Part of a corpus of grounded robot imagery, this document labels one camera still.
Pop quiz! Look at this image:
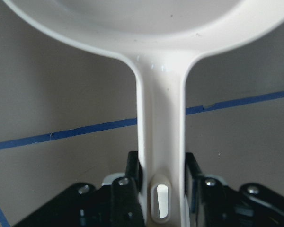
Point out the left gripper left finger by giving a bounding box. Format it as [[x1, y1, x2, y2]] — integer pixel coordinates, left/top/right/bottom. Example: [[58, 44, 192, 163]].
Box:
[[110, 151, 144, 227]]

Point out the beige plastic dustpan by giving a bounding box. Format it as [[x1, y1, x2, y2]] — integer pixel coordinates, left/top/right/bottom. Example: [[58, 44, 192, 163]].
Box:
[[6, 0, 284, 227]]

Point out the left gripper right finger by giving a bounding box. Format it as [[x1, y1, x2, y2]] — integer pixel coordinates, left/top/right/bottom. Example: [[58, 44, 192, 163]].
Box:
[[185, 152, 230, 227]]

